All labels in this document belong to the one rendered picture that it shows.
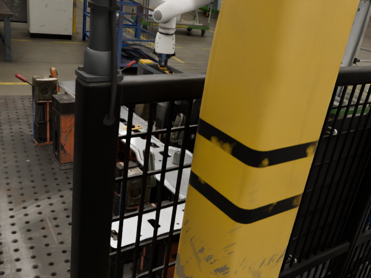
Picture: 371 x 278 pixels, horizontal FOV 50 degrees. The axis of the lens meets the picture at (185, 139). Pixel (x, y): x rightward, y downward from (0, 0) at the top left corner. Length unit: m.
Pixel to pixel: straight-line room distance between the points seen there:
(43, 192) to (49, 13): 6.82
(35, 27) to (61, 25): 0.48
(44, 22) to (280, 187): 8.12
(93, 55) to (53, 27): 8.11
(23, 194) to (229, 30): 1.51
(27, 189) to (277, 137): 1.54
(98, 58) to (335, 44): 0.22
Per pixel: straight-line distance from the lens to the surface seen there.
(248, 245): 0.44
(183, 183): 1.32
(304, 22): 0.36
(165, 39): 2.06
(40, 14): 8.41
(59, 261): 1.45
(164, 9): 1.95
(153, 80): 0.41
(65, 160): 1.99
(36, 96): 2.11
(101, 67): 0.37
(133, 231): 1.08
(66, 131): 1.93
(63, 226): 1.60
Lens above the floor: 1.66
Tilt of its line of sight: 23 degrees down
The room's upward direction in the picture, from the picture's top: 8 degrees clockwise
